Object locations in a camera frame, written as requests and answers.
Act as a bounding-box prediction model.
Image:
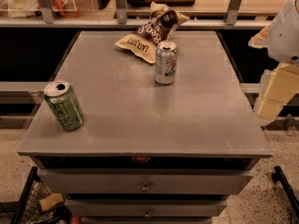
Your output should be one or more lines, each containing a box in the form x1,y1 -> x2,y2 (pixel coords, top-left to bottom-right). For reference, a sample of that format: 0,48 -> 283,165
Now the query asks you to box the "red object in drawer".
132,156 -> 150,163

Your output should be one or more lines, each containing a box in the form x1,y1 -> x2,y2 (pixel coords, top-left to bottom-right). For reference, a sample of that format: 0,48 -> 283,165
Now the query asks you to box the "black wire basket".
10,166 -> 71,224

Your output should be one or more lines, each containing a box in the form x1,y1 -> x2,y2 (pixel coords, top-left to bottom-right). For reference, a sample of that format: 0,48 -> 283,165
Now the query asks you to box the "grey drawer cabinet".
18,31 -> 272,224

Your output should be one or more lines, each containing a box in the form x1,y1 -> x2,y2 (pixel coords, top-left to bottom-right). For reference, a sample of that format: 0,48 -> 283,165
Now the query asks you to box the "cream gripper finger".
248,26 -> 269,49
254,63 -> 299,119

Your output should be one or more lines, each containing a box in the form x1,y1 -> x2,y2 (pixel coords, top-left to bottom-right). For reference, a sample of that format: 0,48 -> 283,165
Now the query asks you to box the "yellow sponge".
39,193 -> 64,212

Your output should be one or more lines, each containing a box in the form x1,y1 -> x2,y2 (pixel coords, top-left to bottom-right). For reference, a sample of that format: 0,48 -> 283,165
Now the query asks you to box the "clear plastic box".
0,0 -> 79,19

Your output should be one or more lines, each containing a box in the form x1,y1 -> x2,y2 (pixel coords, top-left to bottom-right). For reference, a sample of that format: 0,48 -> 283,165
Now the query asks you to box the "lower grey drawer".
65,200 -> 226,217

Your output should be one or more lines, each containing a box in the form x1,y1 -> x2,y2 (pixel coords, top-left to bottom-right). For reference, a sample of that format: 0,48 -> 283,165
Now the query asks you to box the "black metal stand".
272,166 -> 299,218

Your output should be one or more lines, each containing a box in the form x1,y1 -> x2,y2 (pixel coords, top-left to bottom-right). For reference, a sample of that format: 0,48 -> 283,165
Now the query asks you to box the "brown and yellow chip bag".
115,2 -> 189,64

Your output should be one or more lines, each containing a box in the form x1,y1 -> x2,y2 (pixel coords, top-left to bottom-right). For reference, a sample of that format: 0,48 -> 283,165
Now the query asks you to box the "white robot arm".
248,0 -> 299,125

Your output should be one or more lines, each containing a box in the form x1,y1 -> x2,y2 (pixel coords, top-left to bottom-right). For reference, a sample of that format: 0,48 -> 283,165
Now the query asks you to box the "grey drawer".
38,170 -> 252,195
65,200 -> 226,217

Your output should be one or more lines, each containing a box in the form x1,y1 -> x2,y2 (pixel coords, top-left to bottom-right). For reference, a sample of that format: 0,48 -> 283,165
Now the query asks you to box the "upper grey drawer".
38,170 -> 252,195

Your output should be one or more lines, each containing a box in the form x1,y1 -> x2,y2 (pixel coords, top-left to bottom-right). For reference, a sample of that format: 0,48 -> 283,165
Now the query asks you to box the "green soda can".
44,80 -> 84,132

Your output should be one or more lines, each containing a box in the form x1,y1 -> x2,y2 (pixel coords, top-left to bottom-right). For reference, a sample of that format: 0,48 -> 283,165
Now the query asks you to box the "silver 7up soda can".
155,41 -> 178,85

